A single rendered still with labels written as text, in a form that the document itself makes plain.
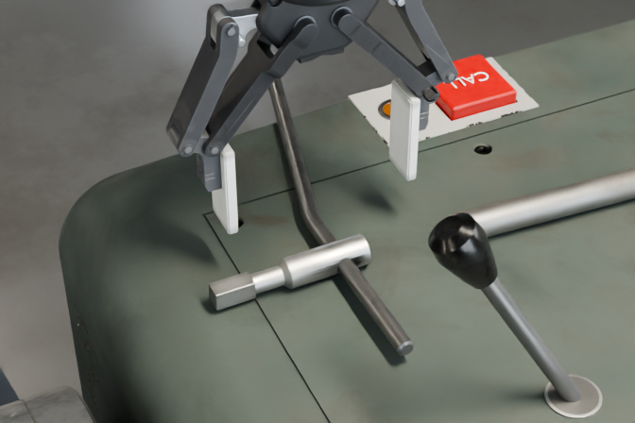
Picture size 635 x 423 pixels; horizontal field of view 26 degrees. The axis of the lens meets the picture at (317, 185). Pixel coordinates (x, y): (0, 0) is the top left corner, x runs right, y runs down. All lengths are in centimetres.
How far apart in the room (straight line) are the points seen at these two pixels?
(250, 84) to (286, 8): 6
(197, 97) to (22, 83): 251
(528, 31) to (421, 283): 259
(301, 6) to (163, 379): 26
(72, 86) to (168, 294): 241
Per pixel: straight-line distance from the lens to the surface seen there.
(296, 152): 104
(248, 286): 92
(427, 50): 92
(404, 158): 97
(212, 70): 85
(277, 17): 85
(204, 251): 97
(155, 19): 355
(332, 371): 89
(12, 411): 95
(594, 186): 101
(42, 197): 302
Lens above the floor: 191
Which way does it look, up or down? 40 degrees down
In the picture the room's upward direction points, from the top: straight up
